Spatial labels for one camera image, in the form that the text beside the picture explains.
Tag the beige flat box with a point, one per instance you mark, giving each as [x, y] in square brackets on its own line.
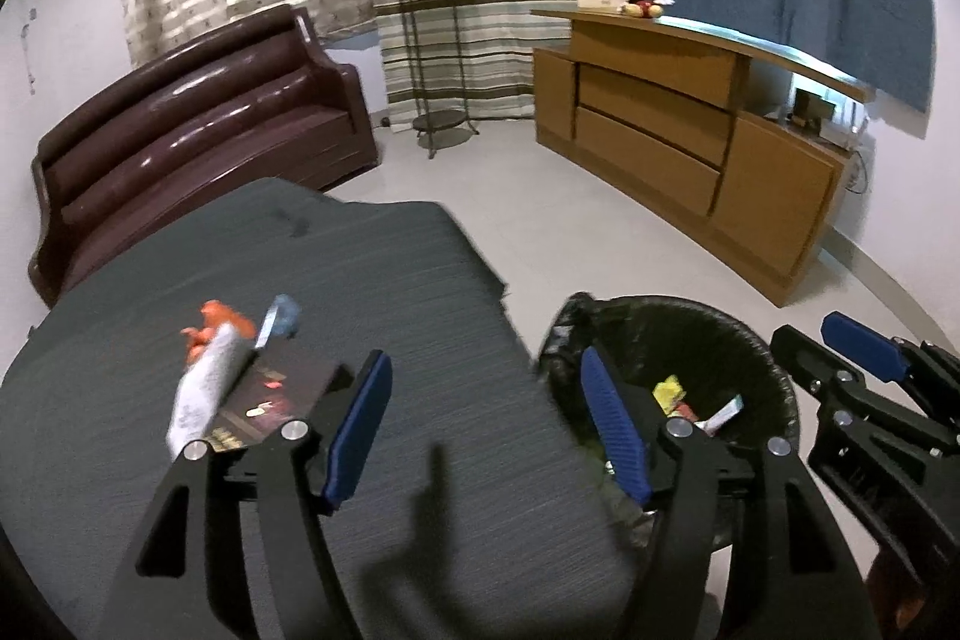
[598, 0]

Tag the red plastic bag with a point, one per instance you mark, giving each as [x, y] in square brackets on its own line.
[217, 321]

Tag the small white wrapper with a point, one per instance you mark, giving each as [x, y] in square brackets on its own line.
[722, 415]

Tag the metal plant stand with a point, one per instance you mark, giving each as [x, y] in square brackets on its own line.
[442, 126]

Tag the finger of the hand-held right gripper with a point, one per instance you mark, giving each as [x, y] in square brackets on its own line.
[806, 355]
[862, 344]

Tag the black bag-lined trash bin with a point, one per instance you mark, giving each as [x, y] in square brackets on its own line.
[675, 332]

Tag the white paper wrapper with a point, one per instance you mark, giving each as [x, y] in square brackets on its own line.
[206, 385]

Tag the dark table cloth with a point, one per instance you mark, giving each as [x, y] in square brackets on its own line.
[337, 280]

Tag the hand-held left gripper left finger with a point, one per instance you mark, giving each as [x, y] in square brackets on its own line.
[360, 430]

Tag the white and blue wrapper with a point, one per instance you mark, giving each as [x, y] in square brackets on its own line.
[283, 314]

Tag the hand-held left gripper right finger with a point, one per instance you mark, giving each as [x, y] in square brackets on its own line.
[615, 422]

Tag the black gold-print packet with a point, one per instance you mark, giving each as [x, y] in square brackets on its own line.
[277, 385]

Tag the wooden cabinet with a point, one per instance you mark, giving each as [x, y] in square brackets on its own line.
[772, 197]

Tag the yellow wrapper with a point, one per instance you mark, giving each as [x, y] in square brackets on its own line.
[670, 394]

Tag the brown leather sofa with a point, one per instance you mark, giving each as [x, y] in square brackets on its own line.
[187, 123]

